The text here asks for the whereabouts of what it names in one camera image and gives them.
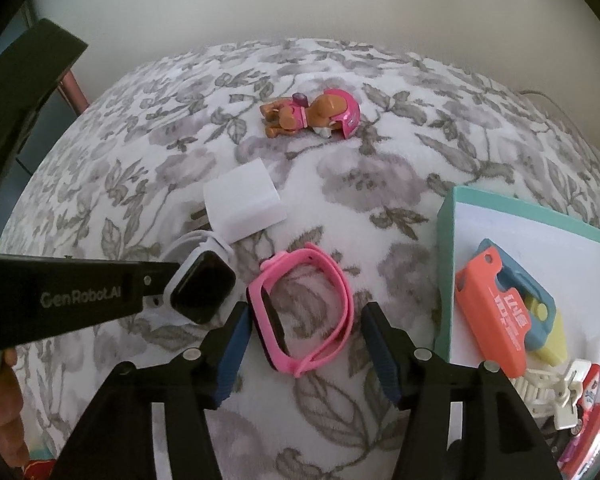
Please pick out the reddish wooden rail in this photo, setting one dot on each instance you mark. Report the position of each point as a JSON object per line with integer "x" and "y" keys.
{"x": 75, "y": 92}

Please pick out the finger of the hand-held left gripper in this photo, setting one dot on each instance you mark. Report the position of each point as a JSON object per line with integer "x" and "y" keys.
{"x": 157, "y": 280}

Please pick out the white hair claw clip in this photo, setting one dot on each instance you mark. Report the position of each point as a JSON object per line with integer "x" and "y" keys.
{"x": 545, "y": 385}

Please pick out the pink smartwatch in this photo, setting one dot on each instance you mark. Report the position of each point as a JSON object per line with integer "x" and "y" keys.
{"x": 341, "y": 295}

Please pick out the white smartwatch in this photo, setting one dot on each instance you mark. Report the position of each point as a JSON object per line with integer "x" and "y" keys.
{"x": 200, "y": 285}

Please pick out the coral and blue small cutter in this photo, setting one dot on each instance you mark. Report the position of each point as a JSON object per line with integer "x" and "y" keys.
{"x": 596, "y": 422}

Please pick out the coral printed plastic card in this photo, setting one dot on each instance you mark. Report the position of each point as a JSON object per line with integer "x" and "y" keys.
{"x": 490, "y": 310}

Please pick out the red and gold packet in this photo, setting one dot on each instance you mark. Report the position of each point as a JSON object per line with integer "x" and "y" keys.
{"x": 40, "y": 470}

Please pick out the red glue tube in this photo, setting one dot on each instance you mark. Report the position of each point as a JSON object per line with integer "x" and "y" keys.
{"x": 592, "y": 385}

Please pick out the white power adapter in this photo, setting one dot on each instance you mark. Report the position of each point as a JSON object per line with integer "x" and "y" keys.
{"x": 240, "y": 200}

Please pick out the teal cardboard box lid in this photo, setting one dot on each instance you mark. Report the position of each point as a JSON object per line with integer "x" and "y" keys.
{"x": 505, "y": 225}

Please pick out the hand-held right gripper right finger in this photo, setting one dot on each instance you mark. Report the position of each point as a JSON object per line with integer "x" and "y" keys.
{"x": 380, "y": 355}

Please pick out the person's left hand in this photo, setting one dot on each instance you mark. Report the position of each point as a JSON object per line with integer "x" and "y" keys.
{"x": 5, "y": 410}

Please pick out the blue yellow clip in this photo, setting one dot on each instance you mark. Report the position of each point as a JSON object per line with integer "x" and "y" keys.
{"x": 525, "y": 280}

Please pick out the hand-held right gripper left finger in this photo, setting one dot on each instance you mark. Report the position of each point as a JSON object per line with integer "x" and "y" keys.
{"x": 232, "y": 355}

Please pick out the pink toy dog figurine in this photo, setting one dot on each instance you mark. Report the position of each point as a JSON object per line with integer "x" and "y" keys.
{"x": 330, "y": 105}

